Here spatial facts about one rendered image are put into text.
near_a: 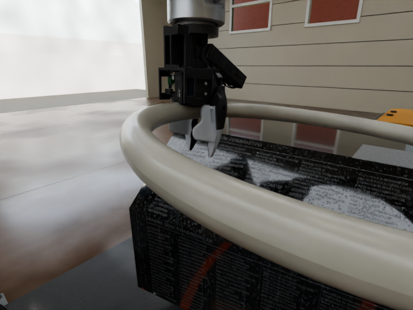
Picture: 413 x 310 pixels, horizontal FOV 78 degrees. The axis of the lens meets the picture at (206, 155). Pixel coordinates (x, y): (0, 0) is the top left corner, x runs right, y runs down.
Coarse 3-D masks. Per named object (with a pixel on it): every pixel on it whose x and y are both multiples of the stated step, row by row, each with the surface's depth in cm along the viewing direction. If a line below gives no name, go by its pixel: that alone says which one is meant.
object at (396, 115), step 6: (396, 108) 143; (384, 114) 125; (390, 114) 122; (396, 114) 125; (402, 114) 125; (408, 114) 125; (378, 120) 113; (384, 120) 113; (390, 120) 113; (396, 120) 113; (402, 120) 113; (408, 120) 113
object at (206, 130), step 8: (200, 112) 42; (208, 112) 43; (200, 120) 42; (208, 120) 43; (200, 128) 42; (208, 128) 43; (200, 136) 42; (208, 136) 43; (216, 136) 44; (208, 144) 45; (216, 144) 45; (208, 152) 46
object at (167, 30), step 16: (176, 32) 37; (192, 32) 38; (208, 32) 38; (176, 48) 39; (192, 48) 40; (176, 64) 40; (192, 64) 40; (208, 64) 42; (160, 80) 42; (176, 80) 39; (192, 80) 39; (208, 80) 41; (160, 96) 43; (176, 96) 40; (192, 96) 39; (208, 96) 42
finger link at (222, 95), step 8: (224, 88) 42; (216, 96) 42; (224, 96) 42; (216, 104) 42; (224, 104) 42; (216, 112) 43; (224, 112) 42; (216, 120) 43; (224, 120) 43; (216, 128) 43
